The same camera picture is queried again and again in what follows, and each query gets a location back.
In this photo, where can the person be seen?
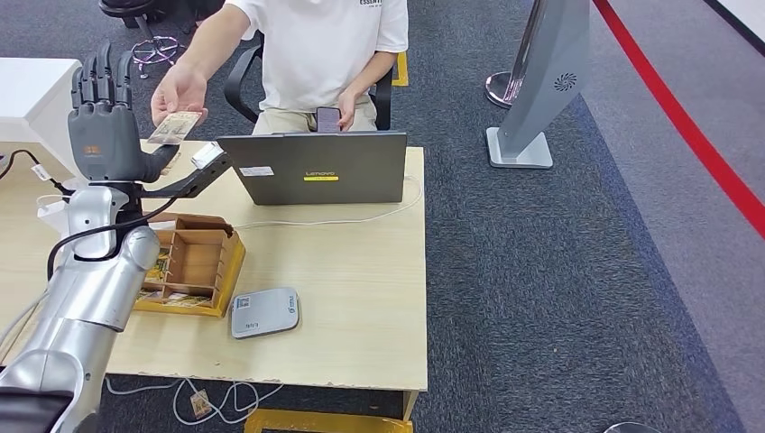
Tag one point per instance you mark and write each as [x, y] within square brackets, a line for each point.
[329, 48]

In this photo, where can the chrome stanchion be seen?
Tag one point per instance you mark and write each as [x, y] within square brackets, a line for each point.
[502, 89]

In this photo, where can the person's right forearm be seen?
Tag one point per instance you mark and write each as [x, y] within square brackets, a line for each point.
[209, 45]

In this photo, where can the grey card reader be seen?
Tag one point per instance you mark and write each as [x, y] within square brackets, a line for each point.
[265, 312]

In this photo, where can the grey laptop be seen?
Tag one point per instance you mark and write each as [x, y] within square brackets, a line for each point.
[358, 173]

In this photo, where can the black office chair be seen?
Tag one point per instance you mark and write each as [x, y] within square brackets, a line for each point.
[236, 81]

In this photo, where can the person's right hand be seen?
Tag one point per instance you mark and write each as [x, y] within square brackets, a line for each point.
[176, 92]

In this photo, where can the yellow box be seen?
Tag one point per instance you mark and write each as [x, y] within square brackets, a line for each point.
[230, 287]

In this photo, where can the pale wooden table leg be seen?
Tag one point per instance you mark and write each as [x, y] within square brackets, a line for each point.
[409, 407]

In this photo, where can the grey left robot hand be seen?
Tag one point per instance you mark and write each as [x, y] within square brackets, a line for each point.
[104, 143]

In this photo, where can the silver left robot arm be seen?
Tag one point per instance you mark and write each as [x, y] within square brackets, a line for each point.
[89, 287]

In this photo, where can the person's left forearm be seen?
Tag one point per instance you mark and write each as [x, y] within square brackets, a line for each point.
[370, 74]

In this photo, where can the dark smartphone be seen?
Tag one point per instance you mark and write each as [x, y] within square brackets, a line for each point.
[327, 118]

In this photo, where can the white paper slip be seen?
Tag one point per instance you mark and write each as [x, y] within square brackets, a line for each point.
[160, 226]

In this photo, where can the white cabinet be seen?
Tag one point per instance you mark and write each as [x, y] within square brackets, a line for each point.
[36, 95]

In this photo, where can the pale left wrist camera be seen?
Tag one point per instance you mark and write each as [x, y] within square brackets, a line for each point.
[207, 155]

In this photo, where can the black stool chrome base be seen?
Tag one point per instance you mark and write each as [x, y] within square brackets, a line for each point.
[155, 51]

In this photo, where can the black camera bracket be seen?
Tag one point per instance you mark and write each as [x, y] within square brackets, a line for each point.
[191, 182]

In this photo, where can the grey kiosk stand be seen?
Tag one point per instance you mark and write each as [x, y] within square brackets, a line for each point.
[547, 89]

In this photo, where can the person's left hand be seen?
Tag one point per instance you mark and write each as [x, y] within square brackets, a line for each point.
[348, 110]

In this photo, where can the printed ID card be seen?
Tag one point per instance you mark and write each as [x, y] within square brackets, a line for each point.
[174, 128]

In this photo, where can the chrome stanchion base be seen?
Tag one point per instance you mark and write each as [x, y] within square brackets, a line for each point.
[627, 428]

